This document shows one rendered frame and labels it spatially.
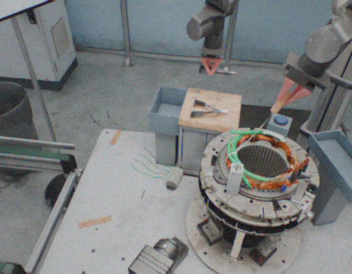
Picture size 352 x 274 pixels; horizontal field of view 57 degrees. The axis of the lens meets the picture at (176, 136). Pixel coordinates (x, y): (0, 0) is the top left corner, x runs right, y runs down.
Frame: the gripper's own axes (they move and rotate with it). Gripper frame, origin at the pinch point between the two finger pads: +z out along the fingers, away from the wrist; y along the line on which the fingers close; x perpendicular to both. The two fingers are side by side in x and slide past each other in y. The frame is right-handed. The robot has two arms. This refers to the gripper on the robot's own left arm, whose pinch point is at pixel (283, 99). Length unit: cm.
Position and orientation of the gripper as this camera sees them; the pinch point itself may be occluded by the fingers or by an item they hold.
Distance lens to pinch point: 78.1
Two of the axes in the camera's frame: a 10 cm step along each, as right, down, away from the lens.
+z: -3.7, 6.3, 6.8
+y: 8.5, 5.3, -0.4
